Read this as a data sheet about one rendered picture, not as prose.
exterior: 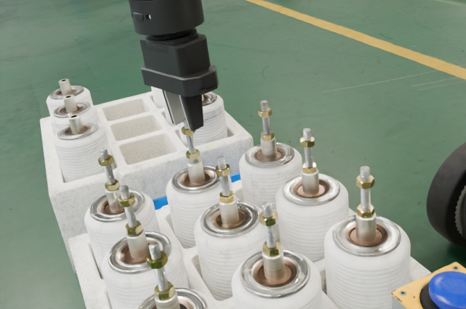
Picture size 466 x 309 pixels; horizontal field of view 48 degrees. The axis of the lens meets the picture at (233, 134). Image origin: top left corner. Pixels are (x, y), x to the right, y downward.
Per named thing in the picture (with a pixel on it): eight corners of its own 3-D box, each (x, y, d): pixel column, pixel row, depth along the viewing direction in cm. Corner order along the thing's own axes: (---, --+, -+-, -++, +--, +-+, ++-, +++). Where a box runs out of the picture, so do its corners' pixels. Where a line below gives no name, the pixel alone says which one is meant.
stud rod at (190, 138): (191, 168, 75) (183, 120, 71) (191, 165, 76) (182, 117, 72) (198, 167, 75) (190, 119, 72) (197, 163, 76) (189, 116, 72)
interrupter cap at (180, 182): (216, 163, 80) (215, 159, 80) (229, 187, 74) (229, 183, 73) (167, 176, 79) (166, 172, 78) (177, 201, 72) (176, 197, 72)
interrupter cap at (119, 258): (164, 276, 59) (162, 271, 58) (99, 277, 60) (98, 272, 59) (177, 233, 65) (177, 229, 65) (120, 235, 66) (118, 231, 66)
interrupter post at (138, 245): (148, 260, 61) (141, 237, 60) (127, 261, 62) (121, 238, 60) (152, 247, 63) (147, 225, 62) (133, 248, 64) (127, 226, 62)
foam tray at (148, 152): (204, 142, 144) (194, 80, 136) (262, 213, 110) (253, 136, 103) (59, 183, 133) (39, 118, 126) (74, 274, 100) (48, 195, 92)
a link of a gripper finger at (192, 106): (186, 131, 70) (177, 89, 68) (203, 123, 72) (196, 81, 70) (193, 135, 69) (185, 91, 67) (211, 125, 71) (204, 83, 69)
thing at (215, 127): (225, 163, 117) (213, 87, 110) (240, 181, 109) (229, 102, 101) (183, 174, 115) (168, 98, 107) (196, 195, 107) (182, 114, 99)
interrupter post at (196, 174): (203, 175, 78) (200, 156, 76) (207, 183, 75) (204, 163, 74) (188, 179, 77) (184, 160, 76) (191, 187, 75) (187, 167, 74)
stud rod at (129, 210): (132, 240, 62) (118, 186, 59) (139, 237, 62) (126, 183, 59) (134, 245, 61) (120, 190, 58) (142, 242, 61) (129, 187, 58)
